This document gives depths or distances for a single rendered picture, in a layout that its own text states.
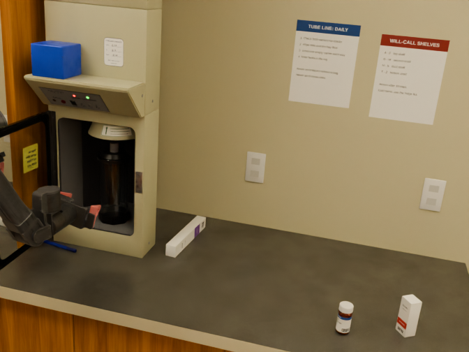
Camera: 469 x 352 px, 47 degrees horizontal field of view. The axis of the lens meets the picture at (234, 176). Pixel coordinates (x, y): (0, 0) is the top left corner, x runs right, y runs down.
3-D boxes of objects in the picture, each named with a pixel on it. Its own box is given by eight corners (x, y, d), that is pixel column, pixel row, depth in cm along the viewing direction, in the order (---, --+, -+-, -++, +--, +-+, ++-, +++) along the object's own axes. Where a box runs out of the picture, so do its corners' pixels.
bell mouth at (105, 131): (104, 123, 185) (104, 107, 183) (153, 130, 181) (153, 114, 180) (77, 135, 169) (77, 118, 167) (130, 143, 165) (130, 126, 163)
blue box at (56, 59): (51, 70, 162) (50, 40, 159) (82, 75, 160) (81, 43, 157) (31, 75, 153) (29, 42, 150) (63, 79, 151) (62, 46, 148)
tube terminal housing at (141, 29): (89, 212, 206) (86, -2, 180) (170, 228, 199) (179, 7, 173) (52, 240, 183) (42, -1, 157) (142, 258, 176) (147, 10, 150)
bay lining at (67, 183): (97, 195, 202) (95, 102, 190) (162, 207, 196) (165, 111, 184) (61, 221, 179) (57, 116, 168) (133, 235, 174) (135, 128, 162)
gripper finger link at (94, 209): (87, 191, 160) (70, 201, 152) (109, 200, 159) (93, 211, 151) (83, 211, 163) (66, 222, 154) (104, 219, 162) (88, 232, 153)
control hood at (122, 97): (47, 102, 167) (45, 69, 163) (145, 116, 160) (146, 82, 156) (24, 110, 156) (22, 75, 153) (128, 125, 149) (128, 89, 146)
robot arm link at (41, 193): (11, 237, 140) (34, 245, 136) (6, 195, 137) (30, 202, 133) (48, 222, 150) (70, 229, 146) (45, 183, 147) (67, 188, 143)
